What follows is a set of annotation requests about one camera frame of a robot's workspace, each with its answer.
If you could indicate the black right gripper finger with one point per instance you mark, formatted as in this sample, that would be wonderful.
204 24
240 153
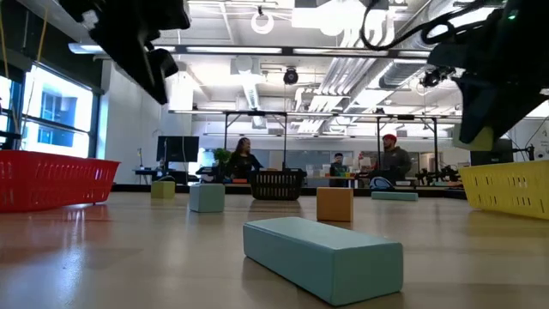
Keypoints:
489 107

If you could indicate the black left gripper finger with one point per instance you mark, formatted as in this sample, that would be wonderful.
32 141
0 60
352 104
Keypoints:
163 63
143 68

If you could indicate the green wooden block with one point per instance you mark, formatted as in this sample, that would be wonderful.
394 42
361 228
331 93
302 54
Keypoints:
486 141

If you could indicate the green wooden cube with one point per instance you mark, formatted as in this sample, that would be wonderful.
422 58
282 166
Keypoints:
163 190

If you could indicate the light blue wooden cube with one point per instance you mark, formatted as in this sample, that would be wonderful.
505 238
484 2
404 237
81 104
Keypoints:
206 198

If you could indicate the orange wooden cube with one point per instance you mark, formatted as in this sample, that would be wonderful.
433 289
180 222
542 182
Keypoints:
334 205

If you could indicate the long light blue wooden block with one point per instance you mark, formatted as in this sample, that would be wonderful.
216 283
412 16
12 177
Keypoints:
321 257

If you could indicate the black background robot arm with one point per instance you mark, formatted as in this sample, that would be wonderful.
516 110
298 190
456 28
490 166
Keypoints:
446 175

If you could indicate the black computer monitor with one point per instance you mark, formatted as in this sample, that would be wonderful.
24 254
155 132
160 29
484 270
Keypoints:
493 159
178 149

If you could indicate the black ceiling lamp cluster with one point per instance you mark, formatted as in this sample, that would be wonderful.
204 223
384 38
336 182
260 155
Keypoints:
435 77

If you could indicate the long ceiling light bar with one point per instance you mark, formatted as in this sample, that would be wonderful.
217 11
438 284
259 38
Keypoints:
233 50

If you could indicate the yellow plastic basket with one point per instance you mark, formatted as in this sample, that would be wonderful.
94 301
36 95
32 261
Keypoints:
506 189

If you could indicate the large window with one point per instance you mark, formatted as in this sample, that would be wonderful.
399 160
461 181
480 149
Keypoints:
56 120

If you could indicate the person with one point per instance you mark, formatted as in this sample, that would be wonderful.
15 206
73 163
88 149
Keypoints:
339 167
242 163
394 161

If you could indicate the green potted plant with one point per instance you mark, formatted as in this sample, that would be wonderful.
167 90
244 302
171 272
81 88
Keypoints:
222 155

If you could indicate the blue white round object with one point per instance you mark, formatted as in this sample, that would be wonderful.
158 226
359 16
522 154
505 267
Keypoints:
379 184

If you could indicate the red plastic basket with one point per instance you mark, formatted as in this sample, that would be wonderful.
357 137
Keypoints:
51 182

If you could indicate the black plastic basket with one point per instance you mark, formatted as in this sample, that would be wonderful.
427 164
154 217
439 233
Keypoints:
276 184

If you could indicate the black metal gantry frame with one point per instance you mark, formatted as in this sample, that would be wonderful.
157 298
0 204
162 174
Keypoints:
405 116
240 113

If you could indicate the silver ventilation duct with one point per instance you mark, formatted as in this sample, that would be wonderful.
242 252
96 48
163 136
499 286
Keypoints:
399 73

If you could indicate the black aluminium table frame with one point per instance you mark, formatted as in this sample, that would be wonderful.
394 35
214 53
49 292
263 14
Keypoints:
133 188

